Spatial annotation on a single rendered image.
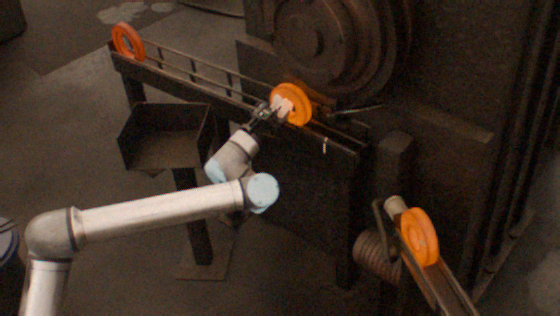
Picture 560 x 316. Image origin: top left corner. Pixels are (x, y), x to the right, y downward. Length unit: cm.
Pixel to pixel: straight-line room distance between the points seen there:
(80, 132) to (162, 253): 104
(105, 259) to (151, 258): 19
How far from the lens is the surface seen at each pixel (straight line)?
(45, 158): 317
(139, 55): 246
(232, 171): 169
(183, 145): 200
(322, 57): 149
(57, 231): 155
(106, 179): 290
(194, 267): 239
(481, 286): 224
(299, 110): 183
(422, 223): 144
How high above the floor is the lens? 183
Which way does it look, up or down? 39 degrees down
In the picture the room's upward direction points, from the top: straight up
